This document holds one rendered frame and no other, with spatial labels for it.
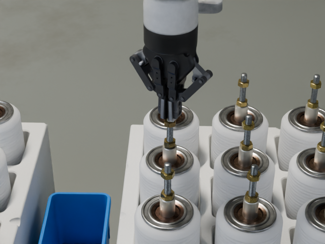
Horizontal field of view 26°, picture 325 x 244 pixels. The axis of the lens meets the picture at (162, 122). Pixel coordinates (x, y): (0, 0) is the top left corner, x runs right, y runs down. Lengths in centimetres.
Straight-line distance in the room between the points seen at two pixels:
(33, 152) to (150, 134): 22
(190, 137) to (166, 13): 32
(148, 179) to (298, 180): 23
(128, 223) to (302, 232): 27
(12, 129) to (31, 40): 78
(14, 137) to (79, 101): 49
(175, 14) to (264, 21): 115
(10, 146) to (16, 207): 13
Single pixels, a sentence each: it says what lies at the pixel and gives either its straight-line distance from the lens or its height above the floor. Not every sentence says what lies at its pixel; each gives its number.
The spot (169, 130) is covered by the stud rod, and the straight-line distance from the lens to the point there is 107.
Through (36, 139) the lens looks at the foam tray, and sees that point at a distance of 129.
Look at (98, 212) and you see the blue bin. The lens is 128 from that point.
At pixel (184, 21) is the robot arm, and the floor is 51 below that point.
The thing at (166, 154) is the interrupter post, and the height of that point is 27.
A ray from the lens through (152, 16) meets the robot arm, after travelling 94.
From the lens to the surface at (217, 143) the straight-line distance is 120.
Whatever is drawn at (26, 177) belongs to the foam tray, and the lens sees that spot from 121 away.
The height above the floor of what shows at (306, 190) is 23.
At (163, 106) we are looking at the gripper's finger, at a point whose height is 36.
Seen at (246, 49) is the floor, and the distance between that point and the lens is 192.
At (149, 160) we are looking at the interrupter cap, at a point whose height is 25.
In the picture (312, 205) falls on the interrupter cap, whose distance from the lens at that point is 105.
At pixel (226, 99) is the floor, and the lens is 171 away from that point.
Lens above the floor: 95
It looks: 36 degrees down
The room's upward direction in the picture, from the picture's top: straight up
